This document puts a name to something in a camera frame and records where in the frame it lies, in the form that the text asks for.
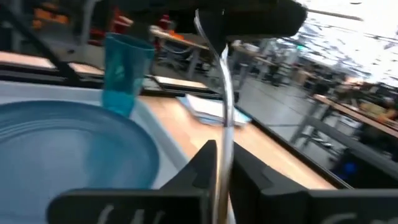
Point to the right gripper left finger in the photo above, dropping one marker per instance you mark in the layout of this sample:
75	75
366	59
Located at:
149	205

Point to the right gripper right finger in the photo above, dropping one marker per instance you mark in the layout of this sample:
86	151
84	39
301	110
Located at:
280	205

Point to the grey plastic tray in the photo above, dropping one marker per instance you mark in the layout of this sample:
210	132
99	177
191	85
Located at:
168	149

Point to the dark blue round plate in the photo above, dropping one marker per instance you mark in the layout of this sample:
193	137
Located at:
71	149

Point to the teal translucent plastic cup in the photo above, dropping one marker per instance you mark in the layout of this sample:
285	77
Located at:
124	71

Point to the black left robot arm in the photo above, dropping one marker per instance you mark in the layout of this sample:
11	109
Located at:
255	18

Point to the wood-topped grey-legged table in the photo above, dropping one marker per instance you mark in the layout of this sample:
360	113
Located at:
348	113
183	42

